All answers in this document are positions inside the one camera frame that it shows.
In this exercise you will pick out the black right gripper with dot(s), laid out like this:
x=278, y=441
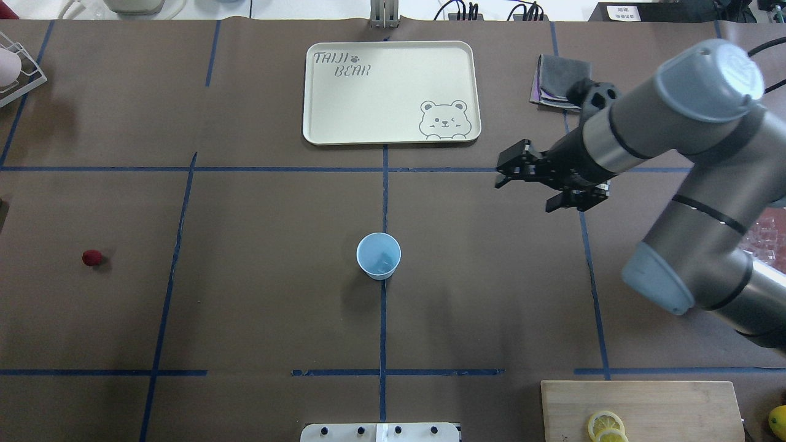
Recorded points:
x=566, y=156

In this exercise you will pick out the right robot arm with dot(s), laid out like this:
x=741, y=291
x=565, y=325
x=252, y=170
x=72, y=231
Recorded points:
x=705, y=104

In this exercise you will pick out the light blue plastic cup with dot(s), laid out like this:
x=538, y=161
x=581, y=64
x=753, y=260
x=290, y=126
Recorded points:
x=370, y=247

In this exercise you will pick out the white cup rack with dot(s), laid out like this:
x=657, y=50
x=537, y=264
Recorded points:
x=31, y=76

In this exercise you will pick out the grey folded cloth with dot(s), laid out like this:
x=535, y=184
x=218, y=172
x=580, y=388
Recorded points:
x=553, y=77

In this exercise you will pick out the cream bear tray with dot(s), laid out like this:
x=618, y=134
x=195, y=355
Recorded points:
x=390, y=92

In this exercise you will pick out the pink bowl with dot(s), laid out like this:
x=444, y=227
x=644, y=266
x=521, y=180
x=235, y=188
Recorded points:
x=765, y=240

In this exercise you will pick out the lemon slices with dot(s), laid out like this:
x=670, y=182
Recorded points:
x=606, y=426

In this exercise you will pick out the wooden cutting board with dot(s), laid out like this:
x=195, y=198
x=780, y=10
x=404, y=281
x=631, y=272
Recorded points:
x=650, y=410

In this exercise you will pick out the yellow lemon lower right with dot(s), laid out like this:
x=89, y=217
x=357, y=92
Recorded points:
x=776, y=422

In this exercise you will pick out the cream toaster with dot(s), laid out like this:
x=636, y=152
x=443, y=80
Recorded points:
x=135, y=7

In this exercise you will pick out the red strawberry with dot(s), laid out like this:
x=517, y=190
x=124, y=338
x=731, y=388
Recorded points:
x=92, y=257

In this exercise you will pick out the aluminium frame post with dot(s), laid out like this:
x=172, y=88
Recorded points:
x=384, y=14

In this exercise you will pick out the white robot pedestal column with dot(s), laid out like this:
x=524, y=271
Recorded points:
x=382, y=431

